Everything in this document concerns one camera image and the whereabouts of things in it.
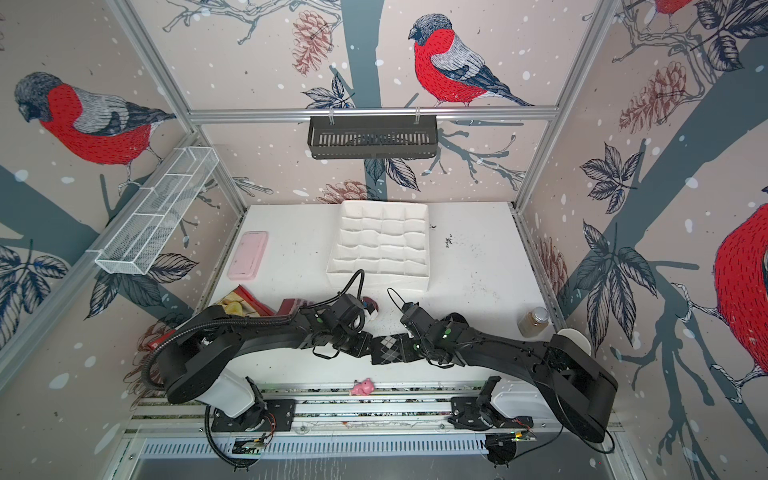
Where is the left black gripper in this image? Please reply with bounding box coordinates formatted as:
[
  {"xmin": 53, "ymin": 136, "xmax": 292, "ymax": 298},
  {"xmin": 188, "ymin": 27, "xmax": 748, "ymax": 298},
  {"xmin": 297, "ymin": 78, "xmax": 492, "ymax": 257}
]
[{"xmin": 332, "ymin": 325, "xmax": 381, "ymax": 357}]

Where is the black grey argyle sock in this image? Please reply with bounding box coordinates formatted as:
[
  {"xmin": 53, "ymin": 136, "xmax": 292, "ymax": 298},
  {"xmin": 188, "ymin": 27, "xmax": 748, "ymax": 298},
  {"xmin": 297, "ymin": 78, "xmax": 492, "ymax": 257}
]
[{"xmin": 366, "ymin": 333, "xmax": 424, "ymax": 365}]

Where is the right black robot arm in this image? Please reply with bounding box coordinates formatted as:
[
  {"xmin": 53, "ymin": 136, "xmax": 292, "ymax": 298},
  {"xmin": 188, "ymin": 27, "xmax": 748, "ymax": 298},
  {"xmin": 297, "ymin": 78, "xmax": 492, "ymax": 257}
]
[{"xmin": 401, "ymin": 302, "xmax": 618, "ymax": 443}]

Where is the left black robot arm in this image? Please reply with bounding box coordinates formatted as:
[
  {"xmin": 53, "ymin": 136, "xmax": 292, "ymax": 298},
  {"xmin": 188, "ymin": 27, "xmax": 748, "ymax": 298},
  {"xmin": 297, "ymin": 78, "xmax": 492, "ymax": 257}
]
[{"xmin": 141, "ymin": 294, "xmax": 378, "ymax": 423}]

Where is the beige maroon striped sock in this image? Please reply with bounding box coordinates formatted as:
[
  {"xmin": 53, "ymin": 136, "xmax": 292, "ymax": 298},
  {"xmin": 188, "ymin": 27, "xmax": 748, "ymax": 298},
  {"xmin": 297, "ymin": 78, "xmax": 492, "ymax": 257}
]
[{"xmin": 363, "ymin": 296, "xmax": 379, "ymax": 318}]

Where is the small pink toy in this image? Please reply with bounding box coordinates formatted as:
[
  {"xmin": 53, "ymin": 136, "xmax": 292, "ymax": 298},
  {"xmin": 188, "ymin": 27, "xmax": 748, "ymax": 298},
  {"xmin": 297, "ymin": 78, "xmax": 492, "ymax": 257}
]
[{"xmin": 350, "ymin": 378, "xmax": 375, "ymax": 396}]

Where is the amber jar with lid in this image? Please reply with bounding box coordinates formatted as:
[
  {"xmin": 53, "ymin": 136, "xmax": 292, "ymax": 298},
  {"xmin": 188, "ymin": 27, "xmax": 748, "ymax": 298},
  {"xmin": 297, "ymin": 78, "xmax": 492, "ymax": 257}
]
[{"xmin": 517, "ymin": 307, "xmax": 551, "ymax": 338}]

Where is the white compartment organizer tray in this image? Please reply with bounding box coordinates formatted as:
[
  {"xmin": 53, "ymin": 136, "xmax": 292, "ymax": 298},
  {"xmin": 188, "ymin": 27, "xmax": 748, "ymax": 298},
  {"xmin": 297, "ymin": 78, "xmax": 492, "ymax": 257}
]
[{"xmin": 326, "ymin": 200, "xmax": 430, "ymax": 292}]

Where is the red snack chip bag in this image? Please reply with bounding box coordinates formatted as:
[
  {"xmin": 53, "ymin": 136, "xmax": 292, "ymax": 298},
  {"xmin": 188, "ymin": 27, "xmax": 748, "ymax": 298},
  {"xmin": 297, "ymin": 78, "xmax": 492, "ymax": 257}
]
[{"xmin": 145, "ymin": 286, "xmax": 311, "ymax": 355}]

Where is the pink rectangular case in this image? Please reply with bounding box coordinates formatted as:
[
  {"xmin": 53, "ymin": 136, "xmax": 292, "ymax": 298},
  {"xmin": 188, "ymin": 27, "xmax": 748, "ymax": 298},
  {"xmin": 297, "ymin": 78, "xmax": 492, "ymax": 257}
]
[{"xmin": 227, "ymin": 231, "xmax": 269, "ymax": 281}]

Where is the white paper cup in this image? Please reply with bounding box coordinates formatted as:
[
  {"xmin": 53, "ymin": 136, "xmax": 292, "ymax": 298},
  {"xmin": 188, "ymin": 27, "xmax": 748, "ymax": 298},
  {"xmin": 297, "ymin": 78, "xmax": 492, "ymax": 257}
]
[{"xmin": 557, "ymin": 328, "xmax": 592, "ymax": 356}]

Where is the horizontal aluminium back bar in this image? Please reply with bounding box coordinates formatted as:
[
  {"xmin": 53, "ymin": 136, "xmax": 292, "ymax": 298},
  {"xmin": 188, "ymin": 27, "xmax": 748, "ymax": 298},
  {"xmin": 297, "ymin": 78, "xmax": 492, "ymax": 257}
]
[{"xmin": 187, "ymin": 105, "xmax": 560, "ymax": 125}]

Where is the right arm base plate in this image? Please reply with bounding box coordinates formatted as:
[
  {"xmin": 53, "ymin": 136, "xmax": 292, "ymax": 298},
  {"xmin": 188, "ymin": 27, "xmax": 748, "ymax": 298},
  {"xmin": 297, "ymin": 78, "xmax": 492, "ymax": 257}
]
[{"xmin": 447, "ymin": 376, "xmax": 534, "ymax": 432}]

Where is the aluminium front rail frame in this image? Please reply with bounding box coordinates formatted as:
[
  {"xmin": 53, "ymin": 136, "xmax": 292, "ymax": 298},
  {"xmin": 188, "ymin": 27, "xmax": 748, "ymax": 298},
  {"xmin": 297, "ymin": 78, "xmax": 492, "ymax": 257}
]
[{"xmin": 127, "ymin": 382, "xmax": 561, "ymax": 435}]

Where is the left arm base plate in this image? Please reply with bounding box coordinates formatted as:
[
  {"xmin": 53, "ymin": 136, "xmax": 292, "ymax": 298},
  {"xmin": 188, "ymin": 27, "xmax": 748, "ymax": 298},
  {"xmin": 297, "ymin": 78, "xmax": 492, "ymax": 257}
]
[{"xmin": 211, "ymin": 399, "xmax": 297, "ymax": 433}]

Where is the left black base cable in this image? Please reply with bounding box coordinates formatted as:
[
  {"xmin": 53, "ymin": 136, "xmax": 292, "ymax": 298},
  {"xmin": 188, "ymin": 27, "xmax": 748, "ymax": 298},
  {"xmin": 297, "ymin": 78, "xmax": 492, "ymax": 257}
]
[{"xmin": 203, "ymin": 404, "xmax": 265, "ymax": 470}]

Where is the black hanging wall basket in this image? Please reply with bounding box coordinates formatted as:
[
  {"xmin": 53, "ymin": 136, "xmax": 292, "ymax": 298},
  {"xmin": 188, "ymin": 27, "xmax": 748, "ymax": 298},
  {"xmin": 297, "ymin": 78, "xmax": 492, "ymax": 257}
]
[{"xmin": 307, "ymin": 115, "xmax": 438, "ymax": 160}]

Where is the white wire mesh shelf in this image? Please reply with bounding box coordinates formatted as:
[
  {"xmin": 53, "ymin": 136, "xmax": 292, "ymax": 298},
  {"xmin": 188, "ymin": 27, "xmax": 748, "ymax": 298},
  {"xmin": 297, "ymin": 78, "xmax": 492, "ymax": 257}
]
[{"xmin": 95, "ymin": 146, "xmax": 219, "ymax": 275}]

